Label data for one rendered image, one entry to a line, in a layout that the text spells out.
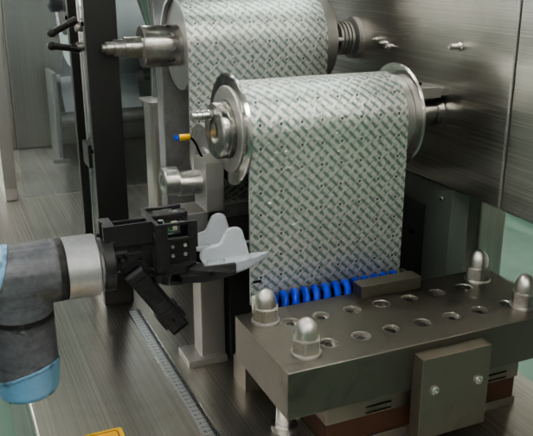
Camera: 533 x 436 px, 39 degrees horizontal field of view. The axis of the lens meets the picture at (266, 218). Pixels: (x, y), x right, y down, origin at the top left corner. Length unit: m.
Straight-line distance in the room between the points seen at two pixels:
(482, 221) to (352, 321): 0.47
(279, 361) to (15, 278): 0.31
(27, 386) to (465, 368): 0.52
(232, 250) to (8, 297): 0.27
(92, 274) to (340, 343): 0.30
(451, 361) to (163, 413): 0.38
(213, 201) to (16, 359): 0.33
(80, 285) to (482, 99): 0.58
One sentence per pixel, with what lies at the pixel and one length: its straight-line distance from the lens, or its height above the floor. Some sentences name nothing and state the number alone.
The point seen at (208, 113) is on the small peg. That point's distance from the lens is 0.99.
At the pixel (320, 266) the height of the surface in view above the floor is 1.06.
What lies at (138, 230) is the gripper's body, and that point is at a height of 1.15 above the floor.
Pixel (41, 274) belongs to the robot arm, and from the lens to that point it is 0.90.
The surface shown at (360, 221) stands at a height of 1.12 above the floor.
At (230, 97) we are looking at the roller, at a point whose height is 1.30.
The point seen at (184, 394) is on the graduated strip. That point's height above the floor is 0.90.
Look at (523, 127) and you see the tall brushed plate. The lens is 1.02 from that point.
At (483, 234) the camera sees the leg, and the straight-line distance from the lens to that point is 1.38.
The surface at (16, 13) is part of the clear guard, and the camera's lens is 1.91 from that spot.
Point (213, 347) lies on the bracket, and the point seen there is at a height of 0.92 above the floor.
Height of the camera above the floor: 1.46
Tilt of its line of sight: 19 degrees down
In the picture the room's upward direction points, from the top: straight up
